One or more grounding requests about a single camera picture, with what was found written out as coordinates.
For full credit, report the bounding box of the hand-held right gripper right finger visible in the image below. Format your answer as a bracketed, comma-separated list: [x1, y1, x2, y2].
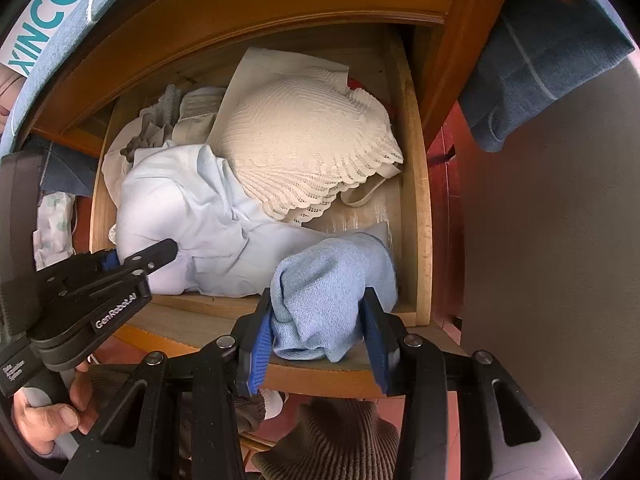
[360, 287, 581, 480]

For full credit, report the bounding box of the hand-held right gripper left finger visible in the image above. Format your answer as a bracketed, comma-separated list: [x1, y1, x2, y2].
[62, 287, 281, 480]

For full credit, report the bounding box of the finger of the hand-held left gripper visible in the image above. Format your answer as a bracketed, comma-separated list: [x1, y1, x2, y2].
[35, 249, 123, 302]
[30, 238, 179, 356]

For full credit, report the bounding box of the blue knit underwear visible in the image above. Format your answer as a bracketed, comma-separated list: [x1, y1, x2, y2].
[270, 232, 401, 365]

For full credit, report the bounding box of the grey ruffled underwear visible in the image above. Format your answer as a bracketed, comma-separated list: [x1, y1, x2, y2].
[122, 85, 183, 163]

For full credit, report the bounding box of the wooden drawer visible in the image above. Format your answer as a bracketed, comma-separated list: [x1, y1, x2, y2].
[87, 35, 433, 398]

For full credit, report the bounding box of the cream ribbed lace underwear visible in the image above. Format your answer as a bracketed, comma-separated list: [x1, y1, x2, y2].
[207, 47, 406, 226]

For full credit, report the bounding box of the cream ribbed beige underwear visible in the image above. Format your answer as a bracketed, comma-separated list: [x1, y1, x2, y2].
[172, 87, 228, 148]

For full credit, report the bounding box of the person's left hand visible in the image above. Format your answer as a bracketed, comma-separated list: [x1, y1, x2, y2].
[11, 360, 101, 458]

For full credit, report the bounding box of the white floral sheet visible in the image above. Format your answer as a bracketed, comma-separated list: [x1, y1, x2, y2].
[32, 192, 76, 271]

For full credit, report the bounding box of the white sock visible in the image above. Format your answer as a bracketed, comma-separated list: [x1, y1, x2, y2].
[264, 390, 289, 419]

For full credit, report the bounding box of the red pouch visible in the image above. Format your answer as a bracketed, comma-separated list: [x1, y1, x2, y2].
[346, 76, 381, 98]

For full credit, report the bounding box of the wooden nightstand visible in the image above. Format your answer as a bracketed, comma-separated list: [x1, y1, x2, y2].
[20, 0, 576, 161]

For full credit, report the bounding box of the blue grid-lined cloth cover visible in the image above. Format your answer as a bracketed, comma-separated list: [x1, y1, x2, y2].
[0, 0, 636, 196]

